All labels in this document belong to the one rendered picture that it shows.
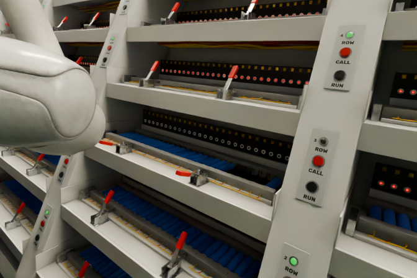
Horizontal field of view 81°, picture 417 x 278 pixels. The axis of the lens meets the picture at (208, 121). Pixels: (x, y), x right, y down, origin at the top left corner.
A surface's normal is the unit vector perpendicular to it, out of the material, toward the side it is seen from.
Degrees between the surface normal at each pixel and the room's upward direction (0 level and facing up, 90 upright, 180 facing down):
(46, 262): 90
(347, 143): 90
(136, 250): 21
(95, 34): 111
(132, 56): 90
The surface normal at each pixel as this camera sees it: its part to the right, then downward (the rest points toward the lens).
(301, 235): -0.51, -0.26
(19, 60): 0.31, -0.55
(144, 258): 0.09, -0.98
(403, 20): -0.58, 0.10
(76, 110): 0.97, 0.23
